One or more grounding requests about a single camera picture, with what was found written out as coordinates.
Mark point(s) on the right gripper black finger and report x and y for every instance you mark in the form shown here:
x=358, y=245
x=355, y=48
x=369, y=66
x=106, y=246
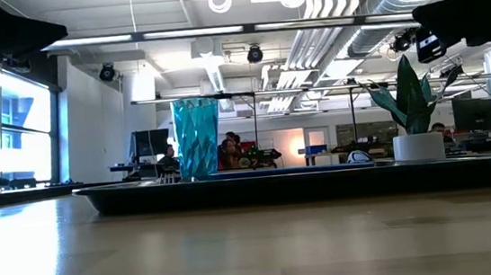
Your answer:
x=444, y=21

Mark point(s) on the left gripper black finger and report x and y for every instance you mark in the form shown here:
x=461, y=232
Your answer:
x=28, y=39

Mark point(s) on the teal faceted plastic cup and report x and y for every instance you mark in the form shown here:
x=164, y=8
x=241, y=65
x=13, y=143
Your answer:
x=197, y=137

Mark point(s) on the silver metal fork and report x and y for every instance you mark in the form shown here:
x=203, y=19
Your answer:
x=168, y=179

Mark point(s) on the dark green plastic tray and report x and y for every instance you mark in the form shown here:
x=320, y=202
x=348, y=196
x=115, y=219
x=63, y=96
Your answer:
x=278, y=190

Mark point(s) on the black ceiling spotlight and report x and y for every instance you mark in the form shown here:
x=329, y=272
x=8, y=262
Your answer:
x=107, y=72
x=254, y=54
x=401, y=42

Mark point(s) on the green leafy plant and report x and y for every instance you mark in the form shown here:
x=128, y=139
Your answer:
x=409, y=103

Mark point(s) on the black computer monitor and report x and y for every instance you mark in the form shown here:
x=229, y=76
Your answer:
x=473, y=114
x=151, y=144

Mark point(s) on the person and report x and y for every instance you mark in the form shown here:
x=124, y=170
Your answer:
x=168, y=156
x=439, y=127
x=230, y=135
x=229, y=155

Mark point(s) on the large bright window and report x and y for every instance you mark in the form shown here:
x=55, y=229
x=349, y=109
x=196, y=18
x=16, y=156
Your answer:
x=16, y=146

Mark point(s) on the white round plant pot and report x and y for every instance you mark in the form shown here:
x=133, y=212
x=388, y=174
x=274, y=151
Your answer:
x=418, y=147

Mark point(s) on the blue box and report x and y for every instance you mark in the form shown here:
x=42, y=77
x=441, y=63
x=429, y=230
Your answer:
x=315, y=149

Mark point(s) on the black overhead crossbar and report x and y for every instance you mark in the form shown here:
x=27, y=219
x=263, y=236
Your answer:
x=262, y=27

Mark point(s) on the black robot with green lights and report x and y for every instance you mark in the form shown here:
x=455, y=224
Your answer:
x=265, y=155

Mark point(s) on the silver ventilation duct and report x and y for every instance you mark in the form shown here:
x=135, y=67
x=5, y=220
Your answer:
x=379, y=21

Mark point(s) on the black background rig frame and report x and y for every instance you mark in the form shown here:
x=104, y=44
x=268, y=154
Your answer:
x=313, y=89

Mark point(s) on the black aluminium table frame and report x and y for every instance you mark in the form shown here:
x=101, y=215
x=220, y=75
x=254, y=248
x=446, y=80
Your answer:
x=30, y=195

